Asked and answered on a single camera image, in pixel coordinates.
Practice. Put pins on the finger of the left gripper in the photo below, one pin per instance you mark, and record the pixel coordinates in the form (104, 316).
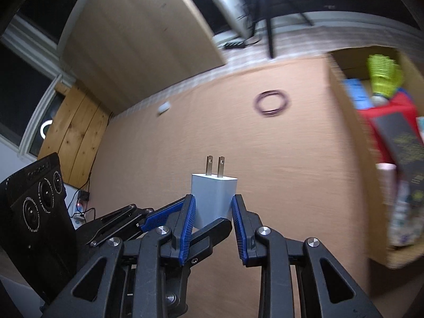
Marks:
(204, 240)

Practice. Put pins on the yellow badminton shuttlecock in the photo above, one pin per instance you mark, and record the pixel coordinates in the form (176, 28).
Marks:
(386, 76)

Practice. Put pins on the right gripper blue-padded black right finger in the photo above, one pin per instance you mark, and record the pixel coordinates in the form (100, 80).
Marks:
(264, 247)

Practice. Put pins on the pine wood board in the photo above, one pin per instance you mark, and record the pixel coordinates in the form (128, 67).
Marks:
(76, 133)

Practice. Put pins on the brown cardboard box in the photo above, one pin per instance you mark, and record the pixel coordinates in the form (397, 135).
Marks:
(351, 62)

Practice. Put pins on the black power strip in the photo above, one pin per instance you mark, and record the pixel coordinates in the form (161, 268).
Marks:
(234, 45)

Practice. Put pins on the light blue phone stand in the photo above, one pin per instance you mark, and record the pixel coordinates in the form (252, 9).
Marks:
(357, 94)

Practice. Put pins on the small pink bottle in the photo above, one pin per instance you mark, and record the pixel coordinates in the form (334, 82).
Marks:
(388, 181)

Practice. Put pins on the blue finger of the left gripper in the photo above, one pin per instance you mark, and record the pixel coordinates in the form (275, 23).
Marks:
(160, 216)

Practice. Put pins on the white power plug adapter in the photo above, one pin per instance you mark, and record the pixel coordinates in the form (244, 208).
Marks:
(213, 193)

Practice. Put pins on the light wood cabinet panel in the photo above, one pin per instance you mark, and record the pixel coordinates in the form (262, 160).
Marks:
(124, 51)

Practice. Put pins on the small white eraser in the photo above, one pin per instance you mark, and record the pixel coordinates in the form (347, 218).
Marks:
(164, 107)

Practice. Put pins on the black card booklet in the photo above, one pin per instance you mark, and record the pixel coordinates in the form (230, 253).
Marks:
(404, 147)

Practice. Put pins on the white blue tube bottle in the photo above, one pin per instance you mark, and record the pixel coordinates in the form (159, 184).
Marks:
(406, 221)

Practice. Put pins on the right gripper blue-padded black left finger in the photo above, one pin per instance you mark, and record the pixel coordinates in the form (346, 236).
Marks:
(161, 276)

